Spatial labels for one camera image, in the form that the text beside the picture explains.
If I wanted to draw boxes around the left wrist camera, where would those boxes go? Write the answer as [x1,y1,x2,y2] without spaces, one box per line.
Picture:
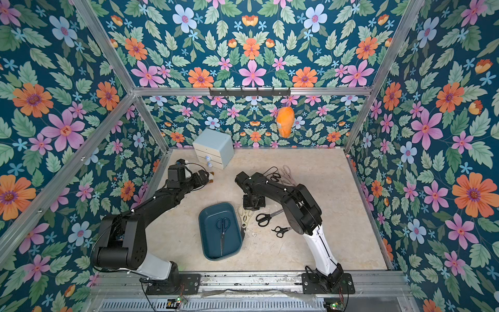
[166,163,186,189]

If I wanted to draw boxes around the black scissors silver blades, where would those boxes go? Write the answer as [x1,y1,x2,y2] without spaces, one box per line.
[255,209,283,228]

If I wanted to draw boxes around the light blue drawer cabinet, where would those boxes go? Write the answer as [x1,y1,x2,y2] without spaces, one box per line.
[192,129,235,170]

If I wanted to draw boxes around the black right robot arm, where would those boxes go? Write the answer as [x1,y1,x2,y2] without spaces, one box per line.
[235,172,344,291]

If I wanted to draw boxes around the cream kitchen shears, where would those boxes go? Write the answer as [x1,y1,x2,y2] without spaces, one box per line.
[238,205,254,230]

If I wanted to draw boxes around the small black scissors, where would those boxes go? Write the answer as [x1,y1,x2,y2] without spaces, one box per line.
[272,226,290,239]

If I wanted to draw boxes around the orange hanging plush toy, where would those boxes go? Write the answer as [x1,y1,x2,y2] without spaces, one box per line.
[276,107,295,139]

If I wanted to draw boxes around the teal plastic storage box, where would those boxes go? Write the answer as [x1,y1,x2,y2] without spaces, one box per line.
[198,202,243,261]

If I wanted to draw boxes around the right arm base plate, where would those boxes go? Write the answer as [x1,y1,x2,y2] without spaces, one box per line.
[301,272,356,295]

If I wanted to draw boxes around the pink handled scissors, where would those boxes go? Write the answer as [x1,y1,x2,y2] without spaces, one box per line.
[279,165,297,186]

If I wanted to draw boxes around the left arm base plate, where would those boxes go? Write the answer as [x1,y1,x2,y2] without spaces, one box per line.
[146,273,201,296]

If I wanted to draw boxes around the blue black handled scissors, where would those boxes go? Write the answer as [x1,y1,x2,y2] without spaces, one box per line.
[216,217,231,257]

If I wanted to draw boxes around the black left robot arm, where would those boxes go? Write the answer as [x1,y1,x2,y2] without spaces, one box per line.
[91,170,211,281]

